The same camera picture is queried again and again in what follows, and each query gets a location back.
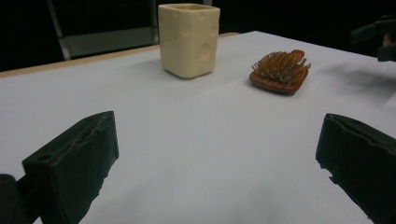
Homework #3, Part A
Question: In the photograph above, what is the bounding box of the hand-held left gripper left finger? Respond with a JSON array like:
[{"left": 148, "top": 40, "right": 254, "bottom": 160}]
[{"left": 21, "top": 110, "right": 120, "bottom": 224}]

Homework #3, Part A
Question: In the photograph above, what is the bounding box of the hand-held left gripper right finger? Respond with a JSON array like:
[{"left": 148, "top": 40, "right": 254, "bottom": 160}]
[{"left": 316, "top": 113, "right": 396, "bottom": 224}]

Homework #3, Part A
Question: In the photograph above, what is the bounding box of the wooden hairbrush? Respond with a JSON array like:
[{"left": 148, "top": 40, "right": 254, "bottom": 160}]
[{"left": 248, "top": 49, "right": 312, "bottom": 96}]

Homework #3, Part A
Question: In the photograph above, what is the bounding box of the cream square ceramic cup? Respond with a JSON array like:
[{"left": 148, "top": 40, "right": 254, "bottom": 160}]
[{"left": 157, "top": 3, "right": 221, "bottom": 79}]

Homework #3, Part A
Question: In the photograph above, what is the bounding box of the white table sheet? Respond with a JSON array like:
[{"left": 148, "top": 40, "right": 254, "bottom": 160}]
[{"left": 0, "top": 30, "right": 396, "bottom": 224}]

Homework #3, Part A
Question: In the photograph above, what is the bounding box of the white metal stand frame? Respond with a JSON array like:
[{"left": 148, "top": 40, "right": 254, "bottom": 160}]
[{"left": 46, "top": 0, "right": 213, "bottom": 61}]

